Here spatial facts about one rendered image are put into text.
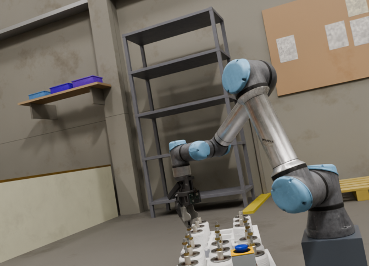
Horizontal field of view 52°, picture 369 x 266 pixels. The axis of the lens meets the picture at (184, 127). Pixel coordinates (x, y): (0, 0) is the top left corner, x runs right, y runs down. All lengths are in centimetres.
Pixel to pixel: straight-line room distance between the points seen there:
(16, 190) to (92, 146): 204
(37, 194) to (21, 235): 43
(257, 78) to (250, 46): 364
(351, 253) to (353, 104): 351
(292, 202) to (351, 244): 23
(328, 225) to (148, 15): 456
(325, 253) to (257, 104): 51
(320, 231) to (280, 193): 20
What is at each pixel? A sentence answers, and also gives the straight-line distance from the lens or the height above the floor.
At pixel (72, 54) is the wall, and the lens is 604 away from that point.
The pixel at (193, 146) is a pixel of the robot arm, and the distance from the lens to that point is 148.
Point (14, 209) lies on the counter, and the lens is 389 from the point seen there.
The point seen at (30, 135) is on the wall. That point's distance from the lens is 644.
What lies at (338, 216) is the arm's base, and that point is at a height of 36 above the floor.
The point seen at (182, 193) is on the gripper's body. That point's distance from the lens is 157.
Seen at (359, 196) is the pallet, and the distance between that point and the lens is 366.
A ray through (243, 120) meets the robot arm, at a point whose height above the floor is 73.
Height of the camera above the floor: 63
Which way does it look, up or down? 4 degrees up
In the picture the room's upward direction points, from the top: 10 degrees counter-clockwise
